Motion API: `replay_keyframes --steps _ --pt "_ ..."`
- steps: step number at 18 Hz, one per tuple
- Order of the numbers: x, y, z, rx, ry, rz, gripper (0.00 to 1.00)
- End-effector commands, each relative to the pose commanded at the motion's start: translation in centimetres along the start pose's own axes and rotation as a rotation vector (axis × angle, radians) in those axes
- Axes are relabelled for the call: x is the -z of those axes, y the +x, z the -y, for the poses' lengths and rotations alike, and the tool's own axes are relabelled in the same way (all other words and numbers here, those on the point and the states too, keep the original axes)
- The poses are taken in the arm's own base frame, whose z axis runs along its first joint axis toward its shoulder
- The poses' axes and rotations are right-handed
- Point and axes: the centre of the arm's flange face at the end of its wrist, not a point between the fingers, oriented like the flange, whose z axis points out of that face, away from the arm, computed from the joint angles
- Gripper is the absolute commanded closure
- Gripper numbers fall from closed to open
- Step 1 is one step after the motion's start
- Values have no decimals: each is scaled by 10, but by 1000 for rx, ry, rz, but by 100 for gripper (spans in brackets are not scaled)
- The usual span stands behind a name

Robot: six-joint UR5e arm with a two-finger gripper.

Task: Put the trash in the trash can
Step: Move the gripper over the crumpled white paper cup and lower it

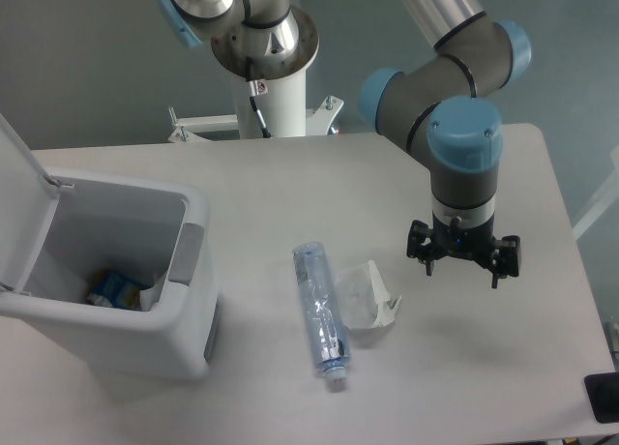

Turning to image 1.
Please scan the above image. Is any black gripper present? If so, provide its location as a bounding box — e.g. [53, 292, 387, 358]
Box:
[406, 206, 521, 289]

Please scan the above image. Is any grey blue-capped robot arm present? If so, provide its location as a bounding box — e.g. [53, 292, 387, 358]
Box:
[158, 0, 531, 280]

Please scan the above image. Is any white robot pedestal with base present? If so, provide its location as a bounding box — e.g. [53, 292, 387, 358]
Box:
[168, 6, 344, 142]

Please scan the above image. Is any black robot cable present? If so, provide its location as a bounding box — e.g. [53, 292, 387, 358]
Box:
[244, 55, 273, 139]

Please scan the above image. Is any black device at table edge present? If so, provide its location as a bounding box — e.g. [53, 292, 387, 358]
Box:
[584, 372, 618, 424]

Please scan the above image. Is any white frame at right edge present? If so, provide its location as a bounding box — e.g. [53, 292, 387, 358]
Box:
[572, 146, 618, 241]

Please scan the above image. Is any white trash can lid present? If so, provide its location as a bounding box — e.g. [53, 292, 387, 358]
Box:
[1, 119, 74, 291]

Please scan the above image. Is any blue yellow carton in bin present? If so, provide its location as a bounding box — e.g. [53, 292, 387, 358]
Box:
[86, 269, 146, 311]

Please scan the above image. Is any white plastic trash can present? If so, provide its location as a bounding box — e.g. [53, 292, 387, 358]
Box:
[1, 168, 219, 380]

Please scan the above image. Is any crushed clear plastic bottle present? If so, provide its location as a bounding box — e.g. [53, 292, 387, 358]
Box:
[292, 242, 350, 389]

